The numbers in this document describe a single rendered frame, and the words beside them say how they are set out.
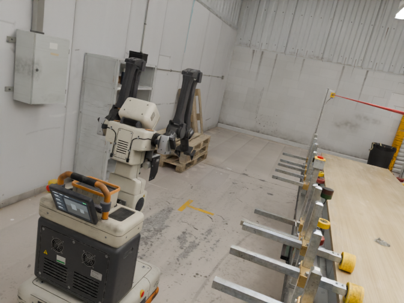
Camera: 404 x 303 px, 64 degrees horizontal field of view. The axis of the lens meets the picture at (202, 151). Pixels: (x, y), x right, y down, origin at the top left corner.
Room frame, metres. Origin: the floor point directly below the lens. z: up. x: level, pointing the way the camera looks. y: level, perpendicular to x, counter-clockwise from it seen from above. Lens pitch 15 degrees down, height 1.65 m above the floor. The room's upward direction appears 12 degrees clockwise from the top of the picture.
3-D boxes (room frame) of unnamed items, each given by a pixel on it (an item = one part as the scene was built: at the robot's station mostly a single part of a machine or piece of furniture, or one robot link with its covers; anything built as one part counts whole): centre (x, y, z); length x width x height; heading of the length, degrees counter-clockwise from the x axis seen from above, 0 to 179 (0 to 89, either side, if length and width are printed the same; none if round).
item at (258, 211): (1.88, -0.62, 0.84); 0.43 x 0.03 x 0.04; 74
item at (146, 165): (2.01, 0.41, 0.99); 0.28 x 0.16 x 0.22; 72
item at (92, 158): (4.01, 1.16, 0.78); 0.90 x 0.45 x 1.55; 164
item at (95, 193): (1.63, 0.53, 0.87); 0.23 x 0.15 x 0.11; 72
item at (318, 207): (1.41, -0.58, 0.93); 0.04 x 0.04 x 0.48; 74
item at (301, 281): (1.15, -0.51, 0.95); 0.14 x 0.06 x 0.05; 164
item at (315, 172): (2.14, -0.80, 0.93); 0.05 x 0.05 x 0.45; 74
